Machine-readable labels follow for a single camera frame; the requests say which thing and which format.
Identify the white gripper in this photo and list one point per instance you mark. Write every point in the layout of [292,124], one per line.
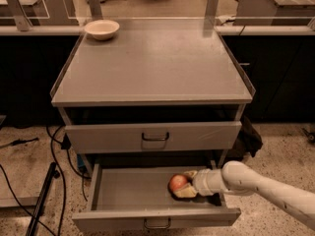
[201,182]

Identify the red apple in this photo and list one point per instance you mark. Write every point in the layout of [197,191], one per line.
[176,182]

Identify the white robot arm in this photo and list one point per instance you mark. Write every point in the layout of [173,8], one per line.
[236,178]

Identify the grey top drawer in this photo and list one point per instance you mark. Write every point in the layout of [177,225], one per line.
[114,138]

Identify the grey open middle drawer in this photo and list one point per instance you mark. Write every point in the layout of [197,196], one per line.
[138,198]

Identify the grey drawer cabinet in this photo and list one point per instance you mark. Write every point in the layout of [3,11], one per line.
[152,71]

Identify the dark cloth on floor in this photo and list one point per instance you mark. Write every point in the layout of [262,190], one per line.
[248,141]

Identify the black bar on floor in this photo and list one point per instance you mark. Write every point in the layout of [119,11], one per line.
[38,209]

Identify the white bowl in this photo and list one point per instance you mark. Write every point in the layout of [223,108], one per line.
[102,29]

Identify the grey background cabinet right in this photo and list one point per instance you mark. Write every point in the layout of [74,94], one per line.
[274,12]

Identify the grey background cabinet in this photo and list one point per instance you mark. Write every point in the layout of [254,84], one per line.
[274,12]
[42,12]

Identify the grey background cabinet left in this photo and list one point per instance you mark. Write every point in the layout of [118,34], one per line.
[42,12]

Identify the clear acrylic barrier panel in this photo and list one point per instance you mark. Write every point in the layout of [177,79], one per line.
[221,12]

